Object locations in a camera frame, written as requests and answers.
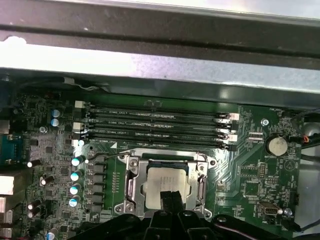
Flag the black PC case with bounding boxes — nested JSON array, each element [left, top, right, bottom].
[[0, 0, 320, 240]]

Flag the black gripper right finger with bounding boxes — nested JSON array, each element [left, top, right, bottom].
[[171, 190, 276, 240]]

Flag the RAM slot white clips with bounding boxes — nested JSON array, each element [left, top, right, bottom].
[[74, 121, 238, 143], [74, 101, 239, 121]]

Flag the silver CPU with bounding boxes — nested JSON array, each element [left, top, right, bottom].
[[142, 165, 194, 210]]

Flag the blue port connector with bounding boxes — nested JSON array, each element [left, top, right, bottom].
[[0, 134, 30, 165]]

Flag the metal locking lever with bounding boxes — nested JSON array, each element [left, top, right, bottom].
[[86, 151, 132, 163]]

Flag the silver coin battery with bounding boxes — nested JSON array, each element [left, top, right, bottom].
[[265, 134, 288, 156]]

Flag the grey square power inductor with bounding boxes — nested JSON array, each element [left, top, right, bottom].
[[87, 154, 105, 163], [87, 204, 105, 213], [87, 194, 105, 204], [87, 183, 105, 193], [87, 173, 105, 183], [87, 163, 105, 173]]

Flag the metal socket cover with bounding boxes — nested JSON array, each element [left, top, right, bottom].
[[134, 149, 200, 212]]

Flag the RAM slot black clips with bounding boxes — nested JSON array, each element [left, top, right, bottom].
[[74, 112, 238, 132], [82, 133, 236, 152]]

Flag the CPU socket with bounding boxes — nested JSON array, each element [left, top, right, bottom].
[[113, 147, 217, 218]]

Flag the green motherboard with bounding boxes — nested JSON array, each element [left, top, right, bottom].
[[0, 82, 308, 240]]

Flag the silver internal USB port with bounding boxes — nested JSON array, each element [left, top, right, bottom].
[[259, 202, 280, 217]]

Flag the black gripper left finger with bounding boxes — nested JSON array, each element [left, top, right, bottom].
[[72, 191, 176, 240]]

